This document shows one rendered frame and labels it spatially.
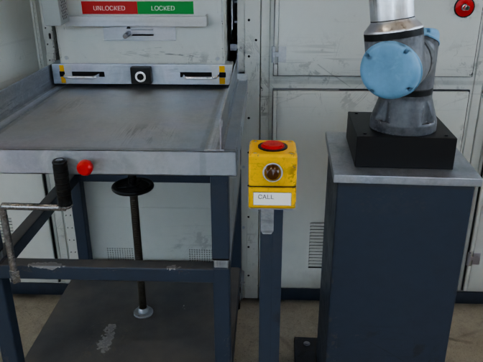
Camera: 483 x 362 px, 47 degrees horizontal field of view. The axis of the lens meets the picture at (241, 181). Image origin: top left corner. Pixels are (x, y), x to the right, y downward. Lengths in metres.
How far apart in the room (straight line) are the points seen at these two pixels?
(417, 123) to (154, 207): 1.03
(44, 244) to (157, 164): 1.04
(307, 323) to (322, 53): 0.92
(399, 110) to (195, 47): 0.66
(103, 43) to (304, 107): 0.65
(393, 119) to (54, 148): 0.74
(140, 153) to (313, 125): 0.79
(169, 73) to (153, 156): 0.56
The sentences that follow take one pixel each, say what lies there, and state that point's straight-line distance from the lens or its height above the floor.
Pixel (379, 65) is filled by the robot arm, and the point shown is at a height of 1.00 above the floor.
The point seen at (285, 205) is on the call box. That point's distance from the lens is 0.94.
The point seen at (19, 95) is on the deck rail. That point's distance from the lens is 1.59.
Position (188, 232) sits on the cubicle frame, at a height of 0.28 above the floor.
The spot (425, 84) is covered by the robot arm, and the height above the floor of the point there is 0.93.
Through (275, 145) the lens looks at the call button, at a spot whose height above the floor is 0.91.
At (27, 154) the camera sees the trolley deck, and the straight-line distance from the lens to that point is 1.25.
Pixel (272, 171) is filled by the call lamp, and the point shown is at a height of 0.88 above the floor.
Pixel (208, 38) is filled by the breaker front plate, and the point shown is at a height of 0.97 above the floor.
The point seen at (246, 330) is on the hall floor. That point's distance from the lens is 1.98.
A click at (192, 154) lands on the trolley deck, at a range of 1.16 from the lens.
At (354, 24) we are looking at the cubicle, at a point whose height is 1.00.
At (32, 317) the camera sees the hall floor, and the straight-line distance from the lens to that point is 2.18.
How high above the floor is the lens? 1.21
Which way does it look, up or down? 22 degrees down
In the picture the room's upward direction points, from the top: straight up
